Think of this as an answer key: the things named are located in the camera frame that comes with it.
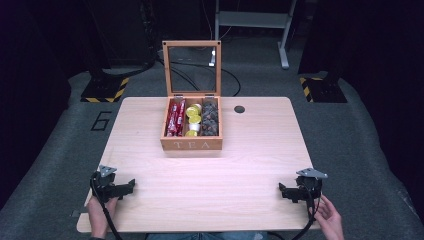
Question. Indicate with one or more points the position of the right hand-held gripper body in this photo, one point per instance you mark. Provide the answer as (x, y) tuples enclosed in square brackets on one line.
[(310, 185)]

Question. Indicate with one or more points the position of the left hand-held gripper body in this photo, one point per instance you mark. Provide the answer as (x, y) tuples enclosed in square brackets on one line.
[(104, 186)]

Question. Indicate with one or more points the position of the person's left hand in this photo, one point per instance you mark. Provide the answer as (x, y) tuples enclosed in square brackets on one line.
[(98, 213)]

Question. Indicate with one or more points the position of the person's right hand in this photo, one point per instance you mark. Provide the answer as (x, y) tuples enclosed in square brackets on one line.
[(328, 216)]

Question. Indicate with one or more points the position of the wooden box with glass lid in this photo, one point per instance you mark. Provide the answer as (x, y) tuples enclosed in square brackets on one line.
[(191, 143)]

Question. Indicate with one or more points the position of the red stick sachet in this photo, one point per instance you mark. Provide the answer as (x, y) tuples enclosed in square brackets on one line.
[(181, 115), (170, 120), (176, 116)]

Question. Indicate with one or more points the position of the yellow lid creamer cup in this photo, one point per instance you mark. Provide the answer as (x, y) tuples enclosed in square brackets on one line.
[(195, 119), (191, 111), (191, 133), (197, 107)]

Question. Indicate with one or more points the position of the white creamer cup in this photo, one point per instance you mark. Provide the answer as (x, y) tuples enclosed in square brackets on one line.
[(194, 127)]

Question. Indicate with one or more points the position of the black stand base striped tape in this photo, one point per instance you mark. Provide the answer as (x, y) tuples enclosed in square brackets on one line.
[(103, 90), (321, 90)]

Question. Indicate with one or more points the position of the pile of dark packets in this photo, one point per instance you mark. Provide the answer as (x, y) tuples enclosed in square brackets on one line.
[(210, 118)]

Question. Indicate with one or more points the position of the white metal desk frame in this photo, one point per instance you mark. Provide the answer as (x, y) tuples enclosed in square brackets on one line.
[(255, 19)]

